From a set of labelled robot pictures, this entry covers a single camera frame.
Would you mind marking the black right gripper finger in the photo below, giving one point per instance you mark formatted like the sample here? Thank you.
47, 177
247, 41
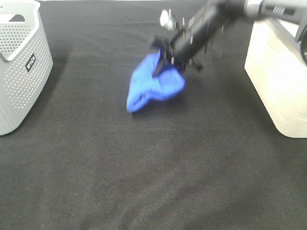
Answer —
162, 65

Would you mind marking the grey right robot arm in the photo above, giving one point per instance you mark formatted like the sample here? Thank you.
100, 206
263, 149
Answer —
293, 11

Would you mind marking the grey perforated plastic basket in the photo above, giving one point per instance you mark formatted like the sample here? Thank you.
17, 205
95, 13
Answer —
25, 61

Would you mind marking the cream plastic basket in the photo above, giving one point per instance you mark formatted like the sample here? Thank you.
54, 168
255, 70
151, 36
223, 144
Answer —
279, 75

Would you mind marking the blue microfibre towel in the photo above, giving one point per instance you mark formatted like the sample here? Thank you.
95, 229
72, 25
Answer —
144, 87

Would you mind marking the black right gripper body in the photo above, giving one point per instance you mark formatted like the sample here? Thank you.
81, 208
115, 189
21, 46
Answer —
180, 48

